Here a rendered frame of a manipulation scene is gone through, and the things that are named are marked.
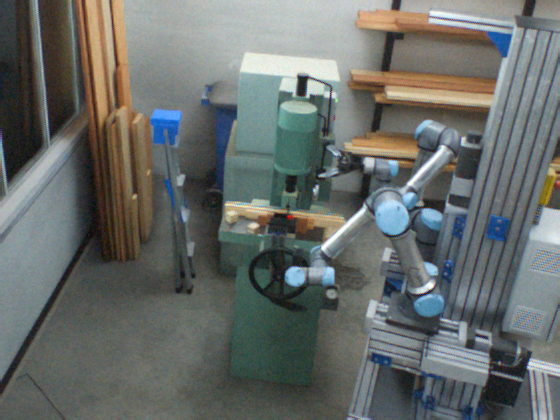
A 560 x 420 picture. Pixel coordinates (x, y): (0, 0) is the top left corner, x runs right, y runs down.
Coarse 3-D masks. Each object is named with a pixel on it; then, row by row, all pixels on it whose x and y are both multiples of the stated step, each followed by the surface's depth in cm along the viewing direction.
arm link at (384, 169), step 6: (378, 162) 288; (384, 162) 288; (390, 162) 288; (396, 162) 288; (378, 168) 287; (384, 168) 287; (390, 168) 287; (396, 168) 287; (378, 174) 289; (384, 174) 288; (390, 174) 288; (396, 174) 289
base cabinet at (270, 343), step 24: (240, 288) 323; (288, 288) 320; (312, 288) 319; (240, 312) 330; (264, 312) 328; (288, 312) 327; (312, 312) 325; (240, 336) 336; (264, 336) 335; (288, 336) 333; (312, 336) 332; (240, 360) 344; (264, 360) 342; (288, 360) 341; (312, 360) 340
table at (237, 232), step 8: (224, 216) 321; (240, 216) 323; (224, 224) 314; (232, 224) 315; (240, 224) 315; (248, 224) 316; (224, 232) 309; (232, 232) 308; (240, 232) 309; (248, 232) 309; (256, 232) 310; (264, 232) 311; (296, 232) 313; (312, 232) 315; (320, 232) 315; (224, 240) 311; (232, 240) 310; (240, 240) 310; (248, 240) 310; (256, 240) 309; (296, 240) 307; (304, 240) 307; (312, 240) 308; (320, 240) 308; (304, 248) 309; (312, 248) 309; (264, 256) 302; (288, 256) 301
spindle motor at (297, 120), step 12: (288, 108) 291; (300, 108) 292; (312, 108) 294; (288, 120) 289; (300, 120) 288; (312, 120) 291; (288, 132) 292; (300, 132) 291; (312, 132) 295; (276, 144) 302; (288, 144) 294; (300, 144) 294; (312, 144) 299; (276, 156) 303; (288, 156) 297; (300, 156) 297; (312, 156) 305; (276, 168) 304; (288, 168) 300; (300, 168) 300
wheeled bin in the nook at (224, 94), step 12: (216, 84) 500; (228, 84) 496; (204, 96) 480; (216, 96) 472; (228, 96) 471; (216, 108) 469; (228, 108) 467; (216, 120) 475; (228, 120) 474; (216, 132) 480; (228, 132) 480; (216, 144) 486; (216, 156) 491; (216, 168) 496; (216, 180) 535; (204, 192) 505; (216, 192) 503; (204, 204) 507; (216, 204) 508
